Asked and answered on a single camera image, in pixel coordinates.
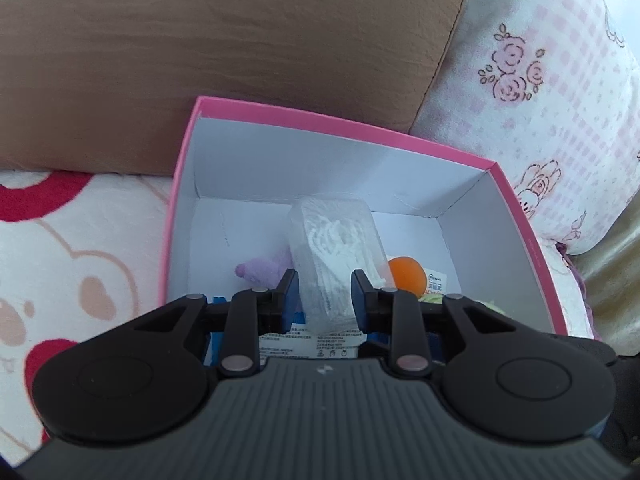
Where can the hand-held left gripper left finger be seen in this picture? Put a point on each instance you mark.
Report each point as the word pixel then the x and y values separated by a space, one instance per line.
pixel 289 312

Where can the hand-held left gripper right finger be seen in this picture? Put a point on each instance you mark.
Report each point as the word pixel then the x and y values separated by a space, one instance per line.
pixel 359 305

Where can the blue wet wipes pack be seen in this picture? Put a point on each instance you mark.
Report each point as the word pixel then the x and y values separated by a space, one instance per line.
pixel 300 345

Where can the orange makeup sponge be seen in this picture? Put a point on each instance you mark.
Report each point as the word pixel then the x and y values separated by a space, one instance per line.
pixel 407 275

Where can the clear floss pick box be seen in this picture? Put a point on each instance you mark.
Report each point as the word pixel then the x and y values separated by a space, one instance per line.
pixel 330 250

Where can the green yarn ball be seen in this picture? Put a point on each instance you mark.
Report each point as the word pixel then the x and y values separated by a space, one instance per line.
pixel 430 298

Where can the white tissue pack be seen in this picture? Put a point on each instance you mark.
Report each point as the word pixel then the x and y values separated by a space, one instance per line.
pixel 436 282

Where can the pink cardboard box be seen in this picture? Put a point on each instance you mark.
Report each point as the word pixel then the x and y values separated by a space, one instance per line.
pixel 325 160

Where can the purple plush toy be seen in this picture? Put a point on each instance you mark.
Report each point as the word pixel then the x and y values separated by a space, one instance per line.
pixel 265 270

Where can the gold fabric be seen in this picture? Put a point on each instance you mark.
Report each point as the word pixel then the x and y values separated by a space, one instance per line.
pixel 615 285

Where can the pink floral pillow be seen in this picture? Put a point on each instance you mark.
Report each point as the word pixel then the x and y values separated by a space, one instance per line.
pixel 540 110

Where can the brown cushion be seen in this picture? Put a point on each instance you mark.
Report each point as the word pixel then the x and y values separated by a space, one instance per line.
pixel 200 60

